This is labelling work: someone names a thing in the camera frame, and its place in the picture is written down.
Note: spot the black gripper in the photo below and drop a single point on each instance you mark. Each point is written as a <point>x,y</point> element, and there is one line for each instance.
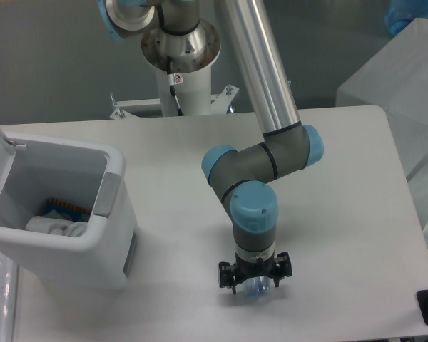
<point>276,268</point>

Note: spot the clear plastic water bottle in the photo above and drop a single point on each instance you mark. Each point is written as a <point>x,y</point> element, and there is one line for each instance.
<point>256,287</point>

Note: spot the white tissue wrapper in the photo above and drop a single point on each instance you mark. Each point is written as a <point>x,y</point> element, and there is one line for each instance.
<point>57,226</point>

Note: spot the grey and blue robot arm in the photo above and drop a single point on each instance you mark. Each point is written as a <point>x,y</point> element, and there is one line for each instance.
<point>239,178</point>

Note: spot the white open trash can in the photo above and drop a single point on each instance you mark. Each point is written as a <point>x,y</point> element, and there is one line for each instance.
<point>34,168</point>

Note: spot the blue snack packet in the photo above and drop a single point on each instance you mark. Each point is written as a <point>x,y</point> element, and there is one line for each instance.
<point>59,209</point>

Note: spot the white table clamp bracket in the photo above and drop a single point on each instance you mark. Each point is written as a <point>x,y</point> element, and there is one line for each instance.
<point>222,103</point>

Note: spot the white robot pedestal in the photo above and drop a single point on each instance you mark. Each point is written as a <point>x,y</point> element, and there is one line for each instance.
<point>183,67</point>

